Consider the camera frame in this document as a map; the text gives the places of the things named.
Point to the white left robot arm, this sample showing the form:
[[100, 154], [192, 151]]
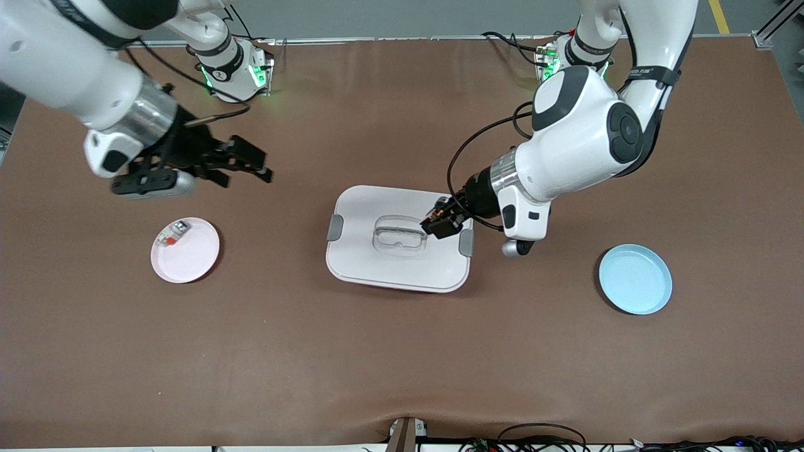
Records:
[[578, 138]]

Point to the aluminium frame profile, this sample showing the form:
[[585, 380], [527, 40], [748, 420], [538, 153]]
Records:
[[763, 41]]

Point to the brown table mat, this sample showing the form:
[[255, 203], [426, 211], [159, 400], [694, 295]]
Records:
[[402, 364]]

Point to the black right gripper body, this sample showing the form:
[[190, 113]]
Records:
[[190, 145]]

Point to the white lidded storage box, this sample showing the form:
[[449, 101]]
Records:
[[389, 270]]

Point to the blue round plate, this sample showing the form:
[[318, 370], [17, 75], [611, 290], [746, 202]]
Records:
[[634, 282]]

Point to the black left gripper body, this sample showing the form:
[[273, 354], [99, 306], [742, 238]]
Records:
[[480, 194]]

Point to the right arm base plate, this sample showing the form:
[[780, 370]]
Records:
[[267, 69]]

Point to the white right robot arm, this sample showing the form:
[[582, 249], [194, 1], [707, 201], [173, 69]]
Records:
[[50, 56]]

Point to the white and red switch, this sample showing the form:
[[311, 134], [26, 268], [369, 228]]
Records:
[[173, 233]]

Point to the pink round plate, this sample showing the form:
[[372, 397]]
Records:
[[188, 260]]

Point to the orange and black switch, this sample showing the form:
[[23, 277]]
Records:
[[443, 215]]

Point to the aluminium table edge rail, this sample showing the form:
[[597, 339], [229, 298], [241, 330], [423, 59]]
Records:
[[352, 40]]

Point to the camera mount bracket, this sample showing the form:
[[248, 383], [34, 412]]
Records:
[[402, 439]]

